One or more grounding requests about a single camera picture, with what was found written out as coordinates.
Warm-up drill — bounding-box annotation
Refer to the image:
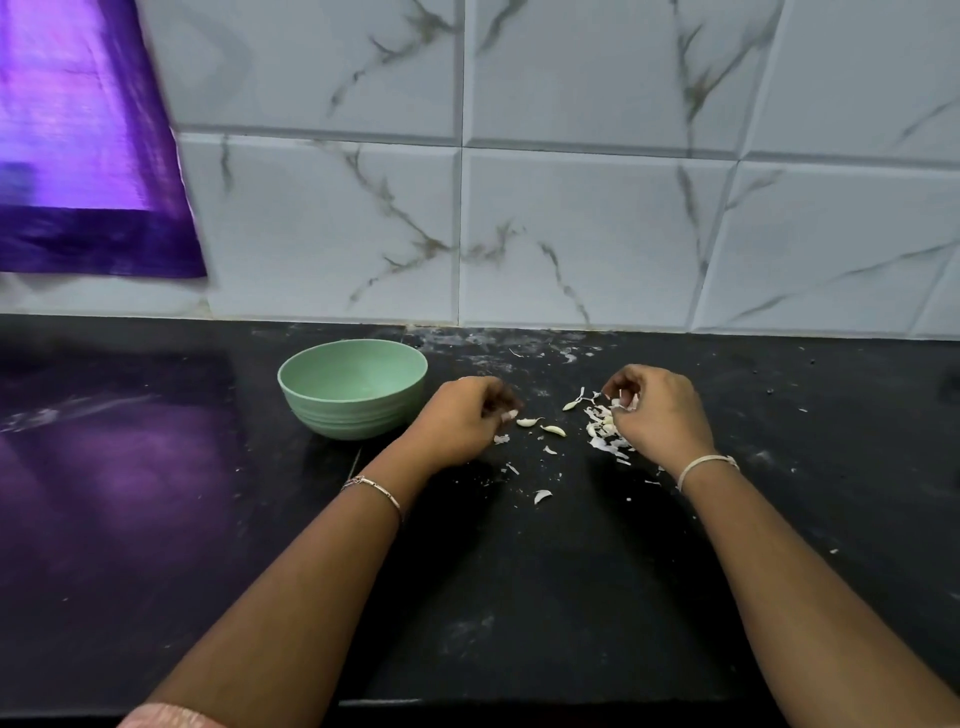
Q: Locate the pink patterned left sleeve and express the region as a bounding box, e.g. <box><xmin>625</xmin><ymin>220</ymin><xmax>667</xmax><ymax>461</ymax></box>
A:
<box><xmin>117</xmin><ymin>702</ymin><xmax>227</xmax><ymax>728</ymax></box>

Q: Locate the person's left forearm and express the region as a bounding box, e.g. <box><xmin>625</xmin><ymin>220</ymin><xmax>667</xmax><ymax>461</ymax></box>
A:
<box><xmin>147</xmin><ymin>468</ymin><xmax>437</xmax><ymax>725</ymax></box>

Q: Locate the silver right wrist bracelet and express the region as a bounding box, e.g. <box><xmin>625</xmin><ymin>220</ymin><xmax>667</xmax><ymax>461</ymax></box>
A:
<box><xmin>675</xmin><ymin>453</ymin><xmax>743</xmax><ymax>495</ymax></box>

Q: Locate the silver left wrist bracelet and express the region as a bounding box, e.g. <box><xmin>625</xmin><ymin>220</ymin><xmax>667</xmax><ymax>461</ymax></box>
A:
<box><xmin>342</xmin><ymin>474</ymin><xmax>407</xmax><ymax>524</ymax></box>

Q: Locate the person's right hand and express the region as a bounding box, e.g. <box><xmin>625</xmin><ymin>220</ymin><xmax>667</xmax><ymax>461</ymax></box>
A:
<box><xmin>600</xmin><ymin>363</ymin><xmax>722</xmax><ymax>479</ymax></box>

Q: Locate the person's right forearm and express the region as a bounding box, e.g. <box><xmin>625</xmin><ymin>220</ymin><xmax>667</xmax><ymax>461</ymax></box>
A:
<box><xmin>682</xmin><ymin>465</ymin><xmax>960</xmax><ymax>728</ymax></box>

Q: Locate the purple cloth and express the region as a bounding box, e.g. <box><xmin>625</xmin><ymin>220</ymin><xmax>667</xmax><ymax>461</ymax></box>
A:
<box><xmin>0</xmin><ymin>0</ymin><xmax>210</xmax><ymax>281</ymax></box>

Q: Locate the mint green bowl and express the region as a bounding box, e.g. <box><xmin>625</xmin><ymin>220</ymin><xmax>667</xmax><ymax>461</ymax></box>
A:
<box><xmin>276</xmin><ymin>337</ymin><xmax>432</xmax><ymax>443</ymax></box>

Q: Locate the silver wrist bracelet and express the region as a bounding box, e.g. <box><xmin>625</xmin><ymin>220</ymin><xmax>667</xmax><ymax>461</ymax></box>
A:
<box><xmin>342</xmin><ymin>474</ymin><xmax>407</xmax><ymax>524</ymax></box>
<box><xmin>675</xmin><ymin>453</ymin><xmax>743</xmax><ymax>495</ymax></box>

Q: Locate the pile of white garlic peels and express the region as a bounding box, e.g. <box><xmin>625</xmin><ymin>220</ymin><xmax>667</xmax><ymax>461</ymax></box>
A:
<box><xmin>561</xmin><ymin>385</ymin><xmax>638</xmax><ymax>467</ymax></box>

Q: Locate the person's left hand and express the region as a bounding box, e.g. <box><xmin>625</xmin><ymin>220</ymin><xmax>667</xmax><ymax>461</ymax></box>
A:
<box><xmin>402</xmin><ymin>375</ymin><xmax>519</xmax><ymax>476</ymax></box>

